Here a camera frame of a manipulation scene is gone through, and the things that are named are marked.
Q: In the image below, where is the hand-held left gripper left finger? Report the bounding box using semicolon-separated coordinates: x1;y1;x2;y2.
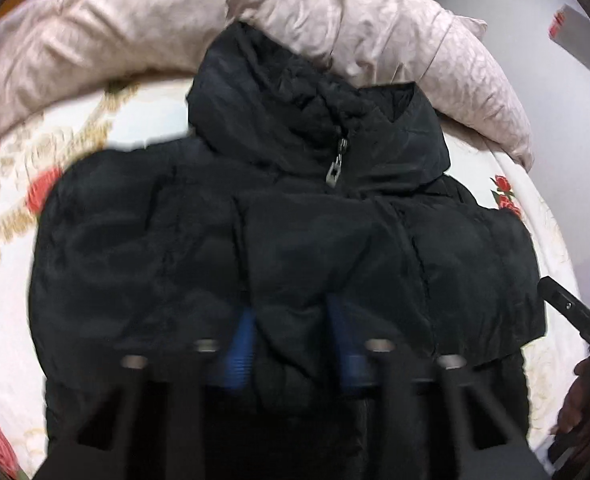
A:
32;305;258;480

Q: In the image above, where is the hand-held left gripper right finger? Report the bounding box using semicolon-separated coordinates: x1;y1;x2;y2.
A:
324;292;550;480

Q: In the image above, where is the black hooded puffer jacket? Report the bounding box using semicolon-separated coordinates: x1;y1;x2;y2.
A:
27;22;548;480

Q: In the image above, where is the white rose print bed sheet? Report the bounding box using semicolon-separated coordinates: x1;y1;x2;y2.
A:
0;80;584;480

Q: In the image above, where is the beige patterned quilt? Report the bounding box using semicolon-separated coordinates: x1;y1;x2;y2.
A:
0;0;536;171

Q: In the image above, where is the wall paper with red edge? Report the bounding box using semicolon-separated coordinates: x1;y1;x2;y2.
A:
547;4;590;77

